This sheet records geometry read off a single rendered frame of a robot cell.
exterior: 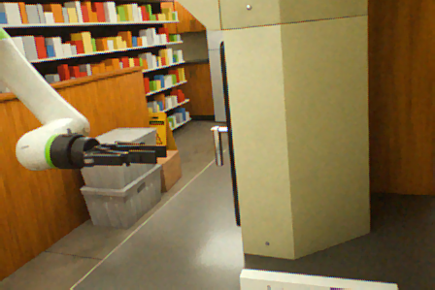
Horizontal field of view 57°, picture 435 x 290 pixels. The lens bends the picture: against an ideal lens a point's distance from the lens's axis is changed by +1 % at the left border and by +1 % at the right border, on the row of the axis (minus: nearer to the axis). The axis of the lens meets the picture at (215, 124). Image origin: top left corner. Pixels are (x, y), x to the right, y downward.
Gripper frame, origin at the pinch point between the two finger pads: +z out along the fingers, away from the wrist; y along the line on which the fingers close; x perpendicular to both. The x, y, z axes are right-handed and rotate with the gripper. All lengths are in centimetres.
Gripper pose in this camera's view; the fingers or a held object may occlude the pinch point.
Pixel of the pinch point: (149, 153)
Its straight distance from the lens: 95.1
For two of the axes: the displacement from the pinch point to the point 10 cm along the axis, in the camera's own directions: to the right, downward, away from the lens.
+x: 0.9, 9.7, 2.3
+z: 9.2, 0.0, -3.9
